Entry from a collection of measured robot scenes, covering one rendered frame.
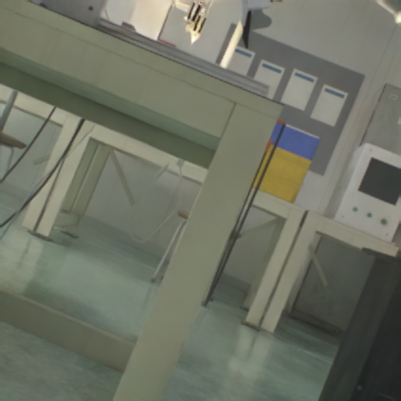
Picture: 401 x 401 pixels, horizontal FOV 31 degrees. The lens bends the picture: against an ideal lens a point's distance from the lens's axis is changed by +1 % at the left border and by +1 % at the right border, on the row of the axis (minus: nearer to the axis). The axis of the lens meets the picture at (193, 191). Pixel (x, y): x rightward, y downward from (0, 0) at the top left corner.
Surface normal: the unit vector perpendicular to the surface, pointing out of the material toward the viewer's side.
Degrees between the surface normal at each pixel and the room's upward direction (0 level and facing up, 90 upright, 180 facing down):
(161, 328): 90
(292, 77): 90
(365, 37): 90
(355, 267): 90
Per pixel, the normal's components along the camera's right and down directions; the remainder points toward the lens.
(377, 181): -0.06, -0.04
